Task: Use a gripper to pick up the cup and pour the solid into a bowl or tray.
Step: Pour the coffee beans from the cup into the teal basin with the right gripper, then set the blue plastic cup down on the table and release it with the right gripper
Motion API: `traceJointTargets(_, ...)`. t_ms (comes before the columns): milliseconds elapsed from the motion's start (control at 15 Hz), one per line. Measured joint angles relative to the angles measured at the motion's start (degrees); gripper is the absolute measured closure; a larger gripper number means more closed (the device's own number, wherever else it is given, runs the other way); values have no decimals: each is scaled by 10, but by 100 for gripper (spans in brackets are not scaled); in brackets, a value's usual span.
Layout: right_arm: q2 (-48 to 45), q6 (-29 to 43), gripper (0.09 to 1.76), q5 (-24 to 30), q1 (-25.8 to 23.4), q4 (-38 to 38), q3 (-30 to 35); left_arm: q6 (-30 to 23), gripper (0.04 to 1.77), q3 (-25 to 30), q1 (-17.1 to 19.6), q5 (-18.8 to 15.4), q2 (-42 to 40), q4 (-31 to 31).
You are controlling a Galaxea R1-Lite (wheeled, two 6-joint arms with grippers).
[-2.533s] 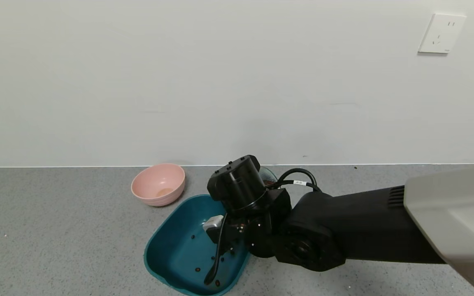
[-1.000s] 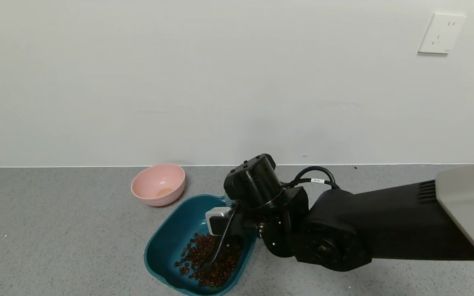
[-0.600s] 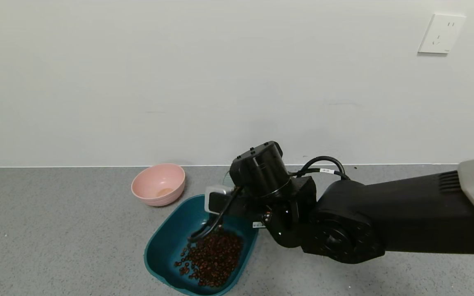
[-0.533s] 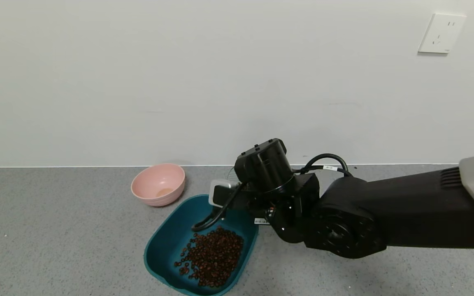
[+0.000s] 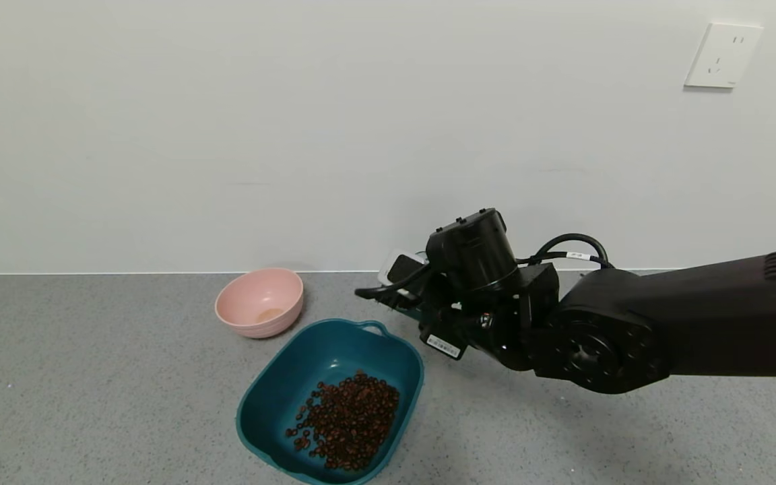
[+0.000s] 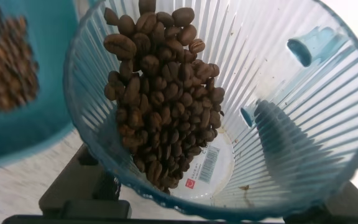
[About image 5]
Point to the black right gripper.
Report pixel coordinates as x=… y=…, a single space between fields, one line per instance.
x=443 y=346

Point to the brown coffee beans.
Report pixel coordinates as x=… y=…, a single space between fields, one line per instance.
x=351 y=424

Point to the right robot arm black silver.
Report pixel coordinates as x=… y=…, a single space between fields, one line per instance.
x=698 y=323

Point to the pink plastic bowl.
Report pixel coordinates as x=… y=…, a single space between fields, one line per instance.
x=253 y=303

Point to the white wall power outlet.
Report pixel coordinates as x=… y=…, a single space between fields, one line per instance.
x=723 y=55

